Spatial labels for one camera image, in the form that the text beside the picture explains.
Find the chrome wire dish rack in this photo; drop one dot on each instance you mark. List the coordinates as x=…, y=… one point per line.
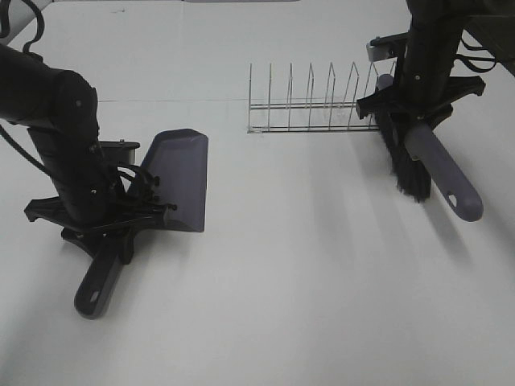
x=277, y=103

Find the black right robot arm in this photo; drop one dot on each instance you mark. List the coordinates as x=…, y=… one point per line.
x=436, y=29

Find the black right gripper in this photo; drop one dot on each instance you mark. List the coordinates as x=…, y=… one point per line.
x=428, y=99

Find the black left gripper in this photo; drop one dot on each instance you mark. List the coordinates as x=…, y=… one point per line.
x=93, y=209

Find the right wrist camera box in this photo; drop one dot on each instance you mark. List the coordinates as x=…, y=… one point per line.
x=386, y=47

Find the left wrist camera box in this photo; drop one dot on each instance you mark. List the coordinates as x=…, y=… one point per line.
x=119, y=151

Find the grey hand brush black bristles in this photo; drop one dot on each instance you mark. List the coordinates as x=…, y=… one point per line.
x=419, y=158

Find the grey plastic dustpan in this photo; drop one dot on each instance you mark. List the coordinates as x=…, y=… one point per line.
x=180, y=159

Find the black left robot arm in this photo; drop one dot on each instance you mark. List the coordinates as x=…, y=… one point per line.
x=59, y=109

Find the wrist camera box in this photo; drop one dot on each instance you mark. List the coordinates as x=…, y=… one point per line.
x=386, y=47
x=119, y=151

